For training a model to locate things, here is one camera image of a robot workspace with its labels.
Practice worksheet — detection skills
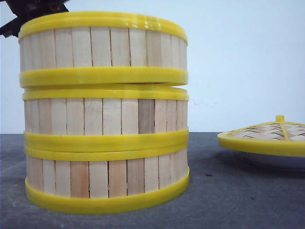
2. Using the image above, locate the woven bamboo steamer lid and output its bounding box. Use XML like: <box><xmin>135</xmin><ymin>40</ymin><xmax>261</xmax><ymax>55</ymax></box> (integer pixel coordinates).
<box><xmin>217</xmin><ymin>114</ymin><xmax>305</xmax><ymax>157</ymax></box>

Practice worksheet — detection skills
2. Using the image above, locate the white plate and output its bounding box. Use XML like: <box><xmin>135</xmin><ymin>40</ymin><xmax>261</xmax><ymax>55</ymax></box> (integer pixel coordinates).
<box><xmin>244</xmin><ymin>153</ymin><xmax>305</xmax><ymax>172</ymax></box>

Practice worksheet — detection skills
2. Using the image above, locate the front bamboo steamer basket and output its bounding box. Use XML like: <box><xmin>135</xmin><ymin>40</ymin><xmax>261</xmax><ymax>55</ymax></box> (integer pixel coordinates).
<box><xmin>25</xmin><ymin>149</ymin><xmax>190</xmax><ymax>214</ymax></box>

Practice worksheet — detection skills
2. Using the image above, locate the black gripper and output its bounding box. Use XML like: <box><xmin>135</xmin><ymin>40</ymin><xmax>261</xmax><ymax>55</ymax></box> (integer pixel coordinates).
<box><xmin>0</xmin><ymin>0</ymin><xmax>69</xmax><ymax>38</ymax></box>

